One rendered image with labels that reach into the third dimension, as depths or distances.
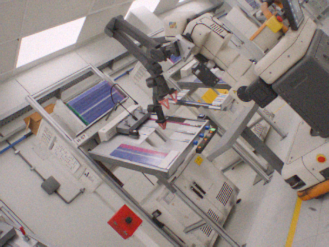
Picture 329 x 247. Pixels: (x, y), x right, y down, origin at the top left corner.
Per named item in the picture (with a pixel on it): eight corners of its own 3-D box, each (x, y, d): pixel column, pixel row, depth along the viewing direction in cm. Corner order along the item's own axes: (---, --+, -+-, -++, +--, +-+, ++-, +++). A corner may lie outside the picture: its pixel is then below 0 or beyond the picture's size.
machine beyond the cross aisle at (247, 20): (322, 30, 603) (258, -30, 608) (319, 40, 543) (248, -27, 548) (277, 70, 696) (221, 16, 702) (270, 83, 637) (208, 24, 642)
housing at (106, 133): (141, 119, 275) (139, 104, 269) (109, 147, 240) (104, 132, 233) (135, 117, 279) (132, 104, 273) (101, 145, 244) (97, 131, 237)
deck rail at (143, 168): (170, 177, 194) (168, 170, 191) (168, 179, 192) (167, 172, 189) (91, 156, 229) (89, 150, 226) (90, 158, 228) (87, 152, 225)
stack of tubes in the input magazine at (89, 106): (125, 97, 271) (105, 78, 271) (88, 124, 234) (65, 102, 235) (120, 106, 279) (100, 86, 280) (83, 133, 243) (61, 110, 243)
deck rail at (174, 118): (210, 126, 243) (209, 120, 240) (208, 127, 242) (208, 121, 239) (139, 116, 278) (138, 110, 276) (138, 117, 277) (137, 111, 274)
